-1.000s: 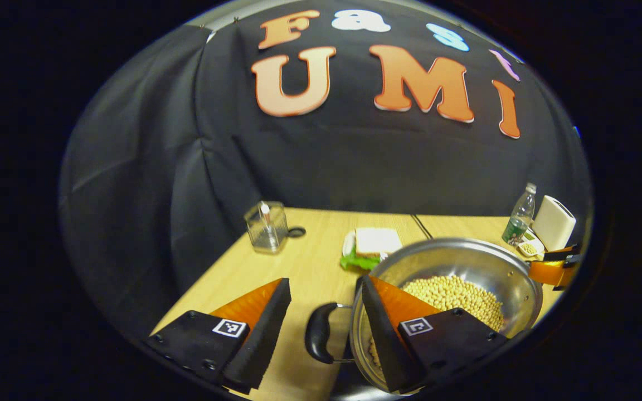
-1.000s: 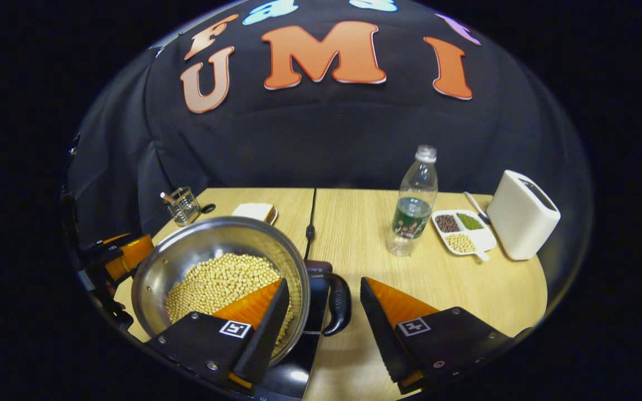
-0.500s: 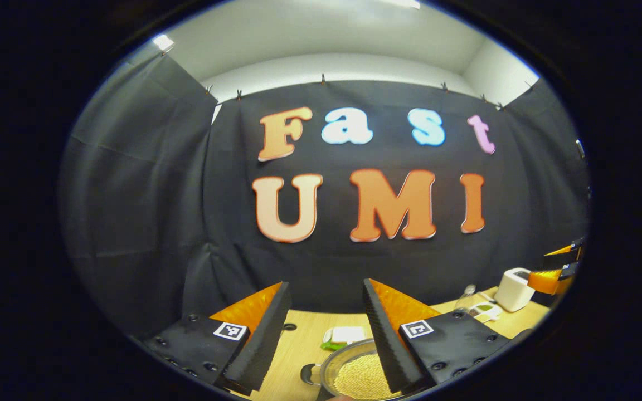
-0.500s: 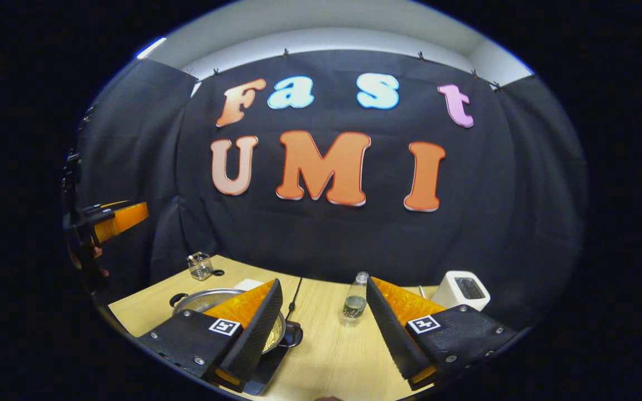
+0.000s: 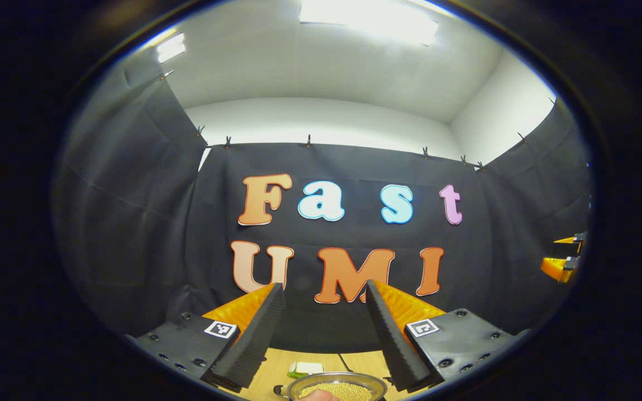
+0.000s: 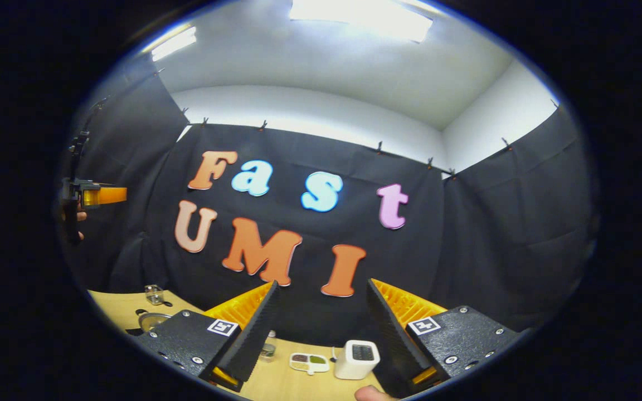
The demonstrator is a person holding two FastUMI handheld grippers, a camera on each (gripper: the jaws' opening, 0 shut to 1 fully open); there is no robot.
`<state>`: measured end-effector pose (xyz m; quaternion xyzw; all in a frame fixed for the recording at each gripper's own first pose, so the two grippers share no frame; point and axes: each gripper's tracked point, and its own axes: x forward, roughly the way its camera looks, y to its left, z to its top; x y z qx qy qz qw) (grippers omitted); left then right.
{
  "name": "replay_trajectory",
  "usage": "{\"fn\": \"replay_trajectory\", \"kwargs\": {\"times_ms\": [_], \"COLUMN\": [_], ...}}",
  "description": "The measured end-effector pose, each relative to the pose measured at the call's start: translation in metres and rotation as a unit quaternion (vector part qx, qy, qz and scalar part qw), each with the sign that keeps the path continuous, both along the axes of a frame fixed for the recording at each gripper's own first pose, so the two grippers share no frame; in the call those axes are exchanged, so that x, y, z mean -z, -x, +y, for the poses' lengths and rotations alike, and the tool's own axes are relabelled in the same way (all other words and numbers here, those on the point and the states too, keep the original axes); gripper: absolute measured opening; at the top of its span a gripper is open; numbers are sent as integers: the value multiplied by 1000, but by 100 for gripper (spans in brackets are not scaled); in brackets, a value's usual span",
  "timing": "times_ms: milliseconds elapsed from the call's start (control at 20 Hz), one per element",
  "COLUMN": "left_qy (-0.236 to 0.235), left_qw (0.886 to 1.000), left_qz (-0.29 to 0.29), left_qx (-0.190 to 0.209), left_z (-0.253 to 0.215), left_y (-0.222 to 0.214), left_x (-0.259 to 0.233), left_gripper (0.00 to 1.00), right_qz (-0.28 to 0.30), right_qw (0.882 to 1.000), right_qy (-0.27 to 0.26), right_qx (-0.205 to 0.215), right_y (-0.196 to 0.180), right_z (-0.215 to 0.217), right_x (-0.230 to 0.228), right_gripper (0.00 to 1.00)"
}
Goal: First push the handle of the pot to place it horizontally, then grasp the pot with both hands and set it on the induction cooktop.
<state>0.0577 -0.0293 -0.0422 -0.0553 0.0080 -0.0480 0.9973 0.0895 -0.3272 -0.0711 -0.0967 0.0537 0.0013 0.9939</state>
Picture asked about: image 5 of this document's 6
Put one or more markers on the small ceiling light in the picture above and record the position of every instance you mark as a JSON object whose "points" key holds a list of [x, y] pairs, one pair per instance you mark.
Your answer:
{"points": [[170, 47]]}

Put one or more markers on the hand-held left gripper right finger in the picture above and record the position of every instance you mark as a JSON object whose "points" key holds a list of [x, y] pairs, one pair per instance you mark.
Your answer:
{"points": [[390, 340]]}

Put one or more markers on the row of black cloth clips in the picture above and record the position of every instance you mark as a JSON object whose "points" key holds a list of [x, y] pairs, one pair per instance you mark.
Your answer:
{"points": [[309, 140]]}

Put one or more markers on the toast sandwich with lettuce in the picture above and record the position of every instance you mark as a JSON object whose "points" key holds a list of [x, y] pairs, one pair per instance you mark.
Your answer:
{"points": [[305, 367]]}

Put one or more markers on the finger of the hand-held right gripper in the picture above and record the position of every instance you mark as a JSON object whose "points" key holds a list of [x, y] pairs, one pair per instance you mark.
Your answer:
{"points": [[569, 240], [558, 268]]}

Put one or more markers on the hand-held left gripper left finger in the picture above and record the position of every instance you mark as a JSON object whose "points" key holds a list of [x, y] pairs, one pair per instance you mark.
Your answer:
{"points": [[259, 334]]}

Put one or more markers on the large rectangular ceiling light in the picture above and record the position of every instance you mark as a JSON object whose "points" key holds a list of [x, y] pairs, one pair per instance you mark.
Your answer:
{"points": [[368, 19]]}

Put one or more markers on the pile of soybeans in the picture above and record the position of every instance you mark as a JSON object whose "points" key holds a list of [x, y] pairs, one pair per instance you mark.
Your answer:
{"points": [[349, 391]]}

